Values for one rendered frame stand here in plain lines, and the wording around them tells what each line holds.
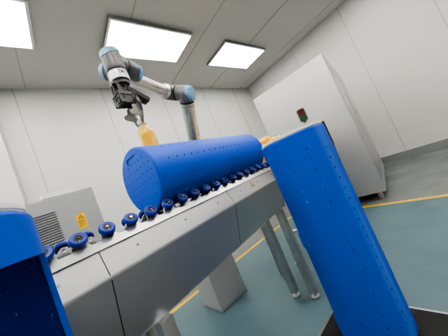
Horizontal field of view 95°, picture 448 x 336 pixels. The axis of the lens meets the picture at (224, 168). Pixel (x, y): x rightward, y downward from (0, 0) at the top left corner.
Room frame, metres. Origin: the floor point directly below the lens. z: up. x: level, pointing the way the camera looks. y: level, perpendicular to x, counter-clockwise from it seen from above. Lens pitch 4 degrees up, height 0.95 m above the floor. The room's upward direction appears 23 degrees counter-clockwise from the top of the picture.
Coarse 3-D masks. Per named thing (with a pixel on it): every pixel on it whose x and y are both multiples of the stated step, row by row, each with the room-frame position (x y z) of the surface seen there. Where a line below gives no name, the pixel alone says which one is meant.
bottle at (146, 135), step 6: (138, 126) 0.93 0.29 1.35; (144, 126) 0.91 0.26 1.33; (138, 132) 0.91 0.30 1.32; (144, 132) 0.90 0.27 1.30; (150, 132) 0.91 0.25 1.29; (144, 138) 0.90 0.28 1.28; (150, 138) 0.91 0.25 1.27; (144, 144) 0.90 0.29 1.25; (150, 144) 0.90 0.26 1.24; (156, 144) 0.92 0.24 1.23
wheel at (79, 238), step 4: (80, 232) 0.57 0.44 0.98; (72, 236) 0.55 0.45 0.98; (76, 236) 0.55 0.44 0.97; (80, 236) 0.56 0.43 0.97; (84, 236) 0.56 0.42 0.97; (68, 240) 0.54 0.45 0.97; (72, 240) 0.54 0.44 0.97; (76, 240) 0.54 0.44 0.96; (80, 240) 0.55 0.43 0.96; (84, 240) 0.55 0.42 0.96; (68, 244) 0.54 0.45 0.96; (72, 244) 0.53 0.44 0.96; (76, 244) 0.54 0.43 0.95; (80, 244) 0.54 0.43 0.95; (84, 244) 0.55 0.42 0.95; (76, 248) 0.54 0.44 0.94
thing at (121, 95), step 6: (114, 84) 0.88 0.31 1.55; (120, 84) 0.90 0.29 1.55; (126, 84) 0.92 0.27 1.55; (114, 90) 0.88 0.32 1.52; (120, 90) 0.86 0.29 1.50; (126, 90) 0.90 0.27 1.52; (114, 96) 0.88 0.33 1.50; (120, 96) 0.86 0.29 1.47; (126, 96) 0.88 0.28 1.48; (132, 96) 0.90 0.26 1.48; (114, 102) 0.90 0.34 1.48; (120, 102) 0.87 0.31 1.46; (126, 102) 0.87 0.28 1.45; (132, 102) 0.90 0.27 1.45; (120, 108) 0.91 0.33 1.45; (132, 108) 0.94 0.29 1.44
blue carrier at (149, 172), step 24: (168, 144) 0.90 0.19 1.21; (192, 144) 0.98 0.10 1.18; (216, 144) 1.09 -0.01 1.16; (240, 144) 1.24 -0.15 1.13; (144, 168) 0.80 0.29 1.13; (168, 168) 0.79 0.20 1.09; (192, 168) 0.89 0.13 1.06; (216, 168) 1.02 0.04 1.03; (240, 168) 1.22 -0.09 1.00; (144, 192) 0.84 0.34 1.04; (168, 192) 0.80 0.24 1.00
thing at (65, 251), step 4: (192, 200) 1.14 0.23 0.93; (160, 212) 0.97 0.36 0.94; (164, 212) 1.00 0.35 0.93; (144, 216) 0.90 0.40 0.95; (144, 220) 0.91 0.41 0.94; (124, 228) 0.84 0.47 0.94; (120, 232) 0.83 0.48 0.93; (88, 240) 0.73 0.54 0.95; (92, 240) 0.74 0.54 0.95; (100, 240) 0.77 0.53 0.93; (92, 244) 0.75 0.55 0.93; (64, 248) 0.67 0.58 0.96; (68, 248) 0.68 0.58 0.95; (60, 252) 0.66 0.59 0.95; (64, 252) 0.67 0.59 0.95; (68, 252) 0.69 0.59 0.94; (60, 256) 0.67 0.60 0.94; (64, 256) 0.68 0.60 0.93
